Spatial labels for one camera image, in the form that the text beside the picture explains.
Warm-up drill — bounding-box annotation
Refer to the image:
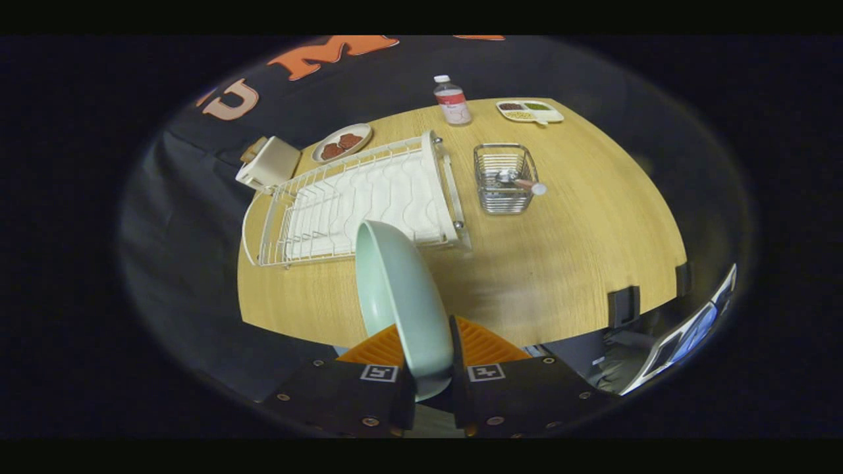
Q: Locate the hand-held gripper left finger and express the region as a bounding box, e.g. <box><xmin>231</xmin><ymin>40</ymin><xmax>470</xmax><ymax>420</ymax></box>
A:
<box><xmin>259</xmin><ymin>323</ymin><xmax>418</xmax><ymax>439</ymax></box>

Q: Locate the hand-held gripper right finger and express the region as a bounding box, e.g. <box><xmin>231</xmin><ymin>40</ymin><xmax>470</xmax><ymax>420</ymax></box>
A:
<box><xmin>449</xmin><ymin>314</ymin><xmax>624</xmax><ymax>439</ymax></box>

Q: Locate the mint green plate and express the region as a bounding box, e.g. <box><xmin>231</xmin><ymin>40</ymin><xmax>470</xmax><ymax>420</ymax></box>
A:
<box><xmin>354</xmin><ymin>220</ymin><xmax>455</xmax><ymax>402</ymax></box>

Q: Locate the metal wire basket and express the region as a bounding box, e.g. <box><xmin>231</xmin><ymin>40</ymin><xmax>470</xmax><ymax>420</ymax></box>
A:
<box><xmin>473</xmin><ymin>143</ymin><xmax>541</xmax><ymax>215</ymax></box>

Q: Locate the white wire dish rack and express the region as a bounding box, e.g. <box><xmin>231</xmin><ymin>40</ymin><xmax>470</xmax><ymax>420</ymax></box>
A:
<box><xmin>241</xmin><ymin>130</ymin><xmax>472</xmax><ymax>268</ymax></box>

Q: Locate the spoon with pink handle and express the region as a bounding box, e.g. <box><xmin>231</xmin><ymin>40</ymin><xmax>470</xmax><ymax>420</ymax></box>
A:
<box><xmin>495</xmin><ymin>169</ymin><xmax>547</xmax><ymax>196</ymax></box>

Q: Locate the small beige plate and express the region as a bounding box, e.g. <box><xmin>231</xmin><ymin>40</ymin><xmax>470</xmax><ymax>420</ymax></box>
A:
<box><xmin>312</xmin><ymin>123</ymin><xmax>373</xmax><ymax>164</ymax></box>

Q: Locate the white framed screen device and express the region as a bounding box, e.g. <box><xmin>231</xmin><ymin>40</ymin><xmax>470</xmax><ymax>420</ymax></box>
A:
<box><xmin>619</xmin><ymin>263</ymin><xmax>737</xmax><ymax>396</ymax></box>

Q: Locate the white toaster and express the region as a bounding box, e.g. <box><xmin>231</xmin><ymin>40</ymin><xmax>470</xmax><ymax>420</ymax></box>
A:
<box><xmin>235</xmin><ymin>136</ymin><xmax>302</xmax><ymax>193</ymax></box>

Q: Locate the clear bottle with red label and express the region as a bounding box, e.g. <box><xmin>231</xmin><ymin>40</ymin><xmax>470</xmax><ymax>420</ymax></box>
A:
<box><xmin>433</xmin><ymin>74</ymin><xmax>473</xmax><ymax>126</ymax></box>

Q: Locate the white divided food tray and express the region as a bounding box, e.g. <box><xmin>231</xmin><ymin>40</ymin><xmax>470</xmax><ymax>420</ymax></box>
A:
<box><xmin>495</xmin><ymin>99</ymin><xmax>565</xmax><ymax>126</ymax></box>

